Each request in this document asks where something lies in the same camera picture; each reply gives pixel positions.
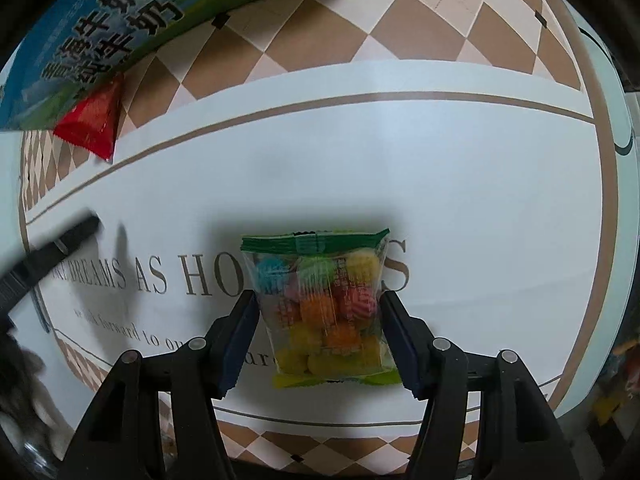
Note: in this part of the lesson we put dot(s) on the milk carton cardboard box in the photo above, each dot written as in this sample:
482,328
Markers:
78,44

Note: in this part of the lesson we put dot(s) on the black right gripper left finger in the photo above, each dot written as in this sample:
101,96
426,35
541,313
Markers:
119,435

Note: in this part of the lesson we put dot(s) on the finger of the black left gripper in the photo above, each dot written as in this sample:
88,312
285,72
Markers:
25,272

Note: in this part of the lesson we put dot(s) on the red triangular candy packet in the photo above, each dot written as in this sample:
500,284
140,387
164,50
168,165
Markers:
92,123

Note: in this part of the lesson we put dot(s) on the colourful candy balls bag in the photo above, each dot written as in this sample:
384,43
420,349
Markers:
318,293

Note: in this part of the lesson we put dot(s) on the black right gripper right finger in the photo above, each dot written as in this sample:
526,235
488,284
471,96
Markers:
518,437

